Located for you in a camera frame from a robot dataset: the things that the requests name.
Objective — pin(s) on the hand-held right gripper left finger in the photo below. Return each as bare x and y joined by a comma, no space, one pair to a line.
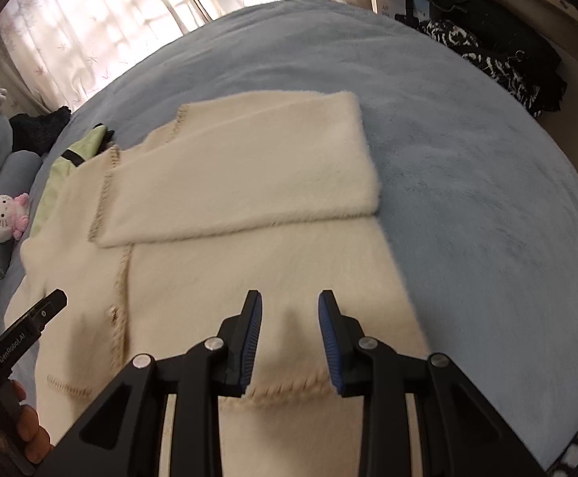
252,338

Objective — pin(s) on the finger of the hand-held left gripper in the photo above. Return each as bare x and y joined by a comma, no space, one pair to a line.
44,311

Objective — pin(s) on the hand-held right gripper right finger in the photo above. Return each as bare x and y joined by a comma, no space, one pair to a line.
329,343

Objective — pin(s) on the white fluffy blanket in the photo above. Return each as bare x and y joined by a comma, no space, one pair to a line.
249,184

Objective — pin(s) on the person's left hand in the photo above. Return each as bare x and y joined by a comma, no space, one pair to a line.
29,422

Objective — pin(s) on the white pink cat plush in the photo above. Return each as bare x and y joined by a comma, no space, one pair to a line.
5,216

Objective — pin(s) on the light green garment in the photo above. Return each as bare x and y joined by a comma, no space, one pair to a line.
56,179

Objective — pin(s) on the black fuzzy clothing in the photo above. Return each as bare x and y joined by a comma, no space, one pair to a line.
37,126

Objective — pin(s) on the blue fleece blanket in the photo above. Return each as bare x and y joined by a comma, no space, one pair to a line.
468,184

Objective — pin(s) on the sheer white curtain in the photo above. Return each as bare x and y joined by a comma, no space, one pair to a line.
119,20

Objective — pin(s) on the black white patterned cloth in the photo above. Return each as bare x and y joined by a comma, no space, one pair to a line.
487,64

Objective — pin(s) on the white cardboard box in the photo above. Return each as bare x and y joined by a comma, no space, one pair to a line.
392,2

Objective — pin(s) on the wooden shelf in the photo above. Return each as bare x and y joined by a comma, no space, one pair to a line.
532,0

